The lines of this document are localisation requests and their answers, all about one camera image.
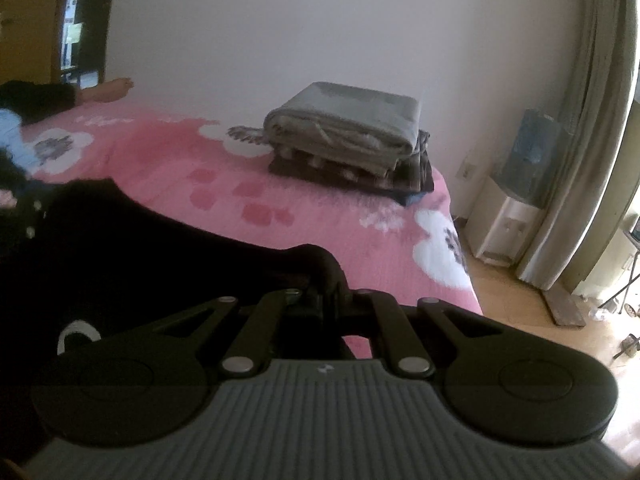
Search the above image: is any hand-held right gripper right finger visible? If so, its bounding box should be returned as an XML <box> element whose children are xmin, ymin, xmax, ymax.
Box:
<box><xmin>327</xmin><ymin>288</ymin><xmax>505</xmax><ymax>378</ymax></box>

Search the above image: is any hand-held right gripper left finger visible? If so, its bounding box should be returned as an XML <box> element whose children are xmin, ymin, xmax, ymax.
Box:
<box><xmin>150</xmin><ymin>287</ymin><xmax>323</xmax><ymax>377</ymax></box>

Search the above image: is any black printed t-shirt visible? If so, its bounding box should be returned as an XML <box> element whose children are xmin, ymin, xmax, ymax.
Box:
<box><xmin>0</xmin><ymin>150</ymin><xmax>356</xmax><ymax>466</ymax></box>

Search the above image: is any pink floral blanket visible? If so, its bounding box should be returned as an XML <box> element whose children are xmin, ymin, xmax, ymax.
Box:
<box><xmin>20</xmin><ymin>95</ymin><xmax>483</xmax><ymax>361</ymax></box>

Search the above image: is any white water dispenser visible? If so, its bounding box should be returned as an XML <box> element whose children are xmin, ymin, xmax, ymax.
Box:
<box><xmin>470</xmin><ymin>175</ymin><xmax>546</xmax><ymax>267</ymax></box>

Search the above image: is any brown floor mat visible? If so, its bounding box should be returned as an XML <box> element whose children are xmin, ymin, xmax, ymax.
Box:
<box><xmin>542</xmin><ymin>290</ymin><xmax>587</xmax><ymax>330</ymax></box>

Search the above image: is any blue water bottle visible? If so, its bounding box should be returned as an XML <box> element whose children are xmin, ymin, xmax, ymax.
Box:
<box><xmin>505</xmin><ymin>107</ymin><xmax>563</xmax><ymax>206</ymax></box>

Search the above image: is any folding metal table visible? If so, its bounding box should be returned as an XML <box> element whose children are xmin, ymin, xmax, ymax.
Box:
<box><xmin>597</xmin><ymin>230</ymin><xmax>640</xmax><ymax>316</ymax></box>

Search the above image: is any beige curtain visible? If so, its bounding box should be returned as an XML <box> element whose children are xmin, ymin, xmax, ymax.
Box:
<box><xmin>515</xmin><ymin>0</ymin><xmax>640</xmax><ymax>291</ymax></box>

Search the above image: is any light blue cloth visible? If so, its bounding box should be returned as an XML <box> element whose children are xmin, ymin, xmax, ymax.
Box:
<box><xmin>0</xmin><ymin>107</ymin><xmax>41</xmax><ymax>171</ymax></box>

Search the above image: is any wooden door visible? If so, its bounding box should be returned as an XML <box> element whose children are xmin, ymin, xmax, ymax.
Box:
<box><xmin>0</xmin><ymin>0</ymin><xmax>76</xmax><ymax>86</ymax></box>

